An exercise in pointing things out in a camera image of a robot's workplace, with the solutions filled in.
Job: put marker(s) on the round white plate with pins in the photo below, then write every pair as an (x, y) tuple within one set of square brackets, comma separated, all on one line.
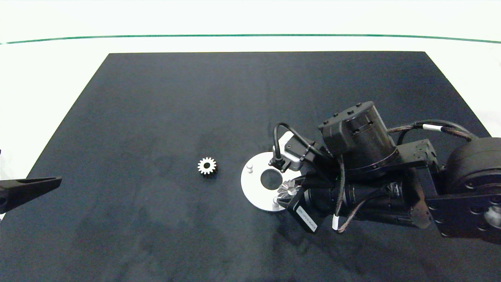
[(254, 185)]

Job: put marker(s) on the small steel spur gear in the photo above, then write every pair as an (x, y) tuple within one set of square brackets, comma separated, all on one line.
[(211, 167)]

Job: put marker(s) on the dark rectangular mat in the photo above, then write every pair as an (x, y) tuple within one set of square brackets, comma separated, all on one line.
[(156, 117)]

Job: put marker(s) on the boxy silver wrist camera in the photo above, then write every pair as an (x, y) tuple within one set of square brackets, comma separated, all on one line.
[(293, 150)]

